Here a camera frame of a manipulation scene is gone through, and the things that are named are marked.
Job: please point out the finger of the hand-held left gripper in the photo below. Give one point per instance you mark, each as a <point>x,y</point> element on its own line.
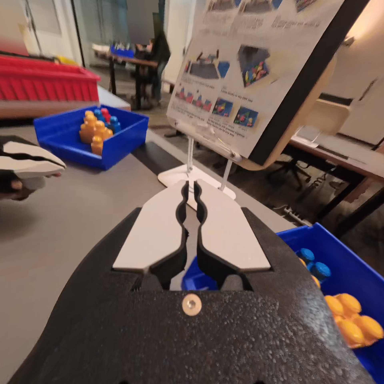
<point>33,171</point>
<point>33,150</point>

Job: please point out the blue plastic bin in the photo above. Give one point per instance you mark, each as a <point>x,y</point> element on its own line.
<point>354,264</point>
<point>120,150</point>

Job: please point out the white power strip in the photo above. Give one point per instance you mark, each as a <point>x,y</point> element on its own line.
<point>295,216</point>

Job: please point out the beige box unit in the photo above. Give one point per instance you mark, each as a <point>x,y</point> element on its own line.
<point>327,117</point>

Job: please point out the wooden table with black legs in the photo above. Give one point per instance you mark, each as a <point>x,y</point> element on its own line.
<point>132,61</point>

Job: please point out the person's left hand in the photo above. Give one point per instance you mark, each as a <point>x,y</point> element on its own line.
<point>22,195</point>

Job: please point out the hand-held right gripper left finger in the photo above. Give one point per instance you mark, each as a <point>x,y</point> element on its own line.
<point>144,240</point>

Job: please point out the red plastic bin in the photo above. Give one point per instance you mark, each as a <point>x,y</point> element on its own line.
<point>45,87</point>

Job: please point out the white instruction sign stand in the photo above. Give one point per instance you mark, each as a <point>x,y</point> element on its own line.
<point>270,99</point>

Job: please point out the pile of mixed toy blocks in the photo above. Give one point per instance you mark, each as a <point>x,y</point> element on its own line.
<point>351,327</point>
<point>90,132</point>

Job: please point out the small blue bin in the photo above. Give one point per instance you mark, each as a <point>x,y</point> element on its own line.
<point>123,53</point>

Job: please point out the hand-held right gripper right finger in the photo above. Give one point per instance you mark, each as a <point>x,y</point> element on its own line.
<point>231,240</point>

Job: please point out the black edged beige panel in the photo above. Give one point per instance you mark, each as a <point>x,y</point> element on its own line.
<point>300,90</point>

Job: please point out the yellow plastic bin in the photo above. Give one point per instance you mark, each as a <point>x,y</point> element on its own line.
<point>67,60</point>

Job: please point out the black office chair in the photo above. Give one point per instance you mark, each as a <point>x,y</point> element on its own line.
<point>292,172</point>

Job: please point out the wooden desk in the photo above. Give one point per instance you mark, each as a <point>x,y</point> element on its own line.
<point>345,156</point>

